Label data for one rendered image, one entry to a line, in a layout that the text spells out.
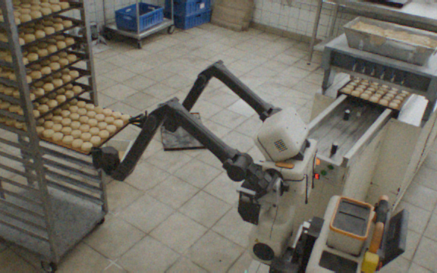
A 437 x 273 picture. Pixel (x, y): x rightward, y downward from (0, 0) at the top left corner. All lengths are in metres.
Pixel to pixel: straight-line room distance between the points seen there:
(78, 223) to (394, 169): 2.08
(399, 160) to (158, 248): 1.67
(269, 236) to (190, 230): 1.14
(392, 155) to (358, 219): 1.19
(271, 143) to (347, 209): 0.50
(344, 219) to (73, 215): 1.78
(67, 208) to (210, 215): 0.96
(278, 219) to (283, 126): 0.48
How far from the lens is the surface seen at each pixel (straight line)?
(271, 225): 1.98
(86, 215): 3.03
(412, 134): 3.02
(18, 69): 2.12
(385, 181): 3.23
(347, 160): 2.36
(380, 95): 3.07
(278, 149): 1.74
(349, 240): 1.92
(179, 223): 3.13
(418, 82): 2.97
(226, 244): 3.01
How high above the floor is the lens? 2.17
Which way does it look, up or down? 32 degrees down
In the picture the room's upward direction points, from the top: 5 degrees clockwise
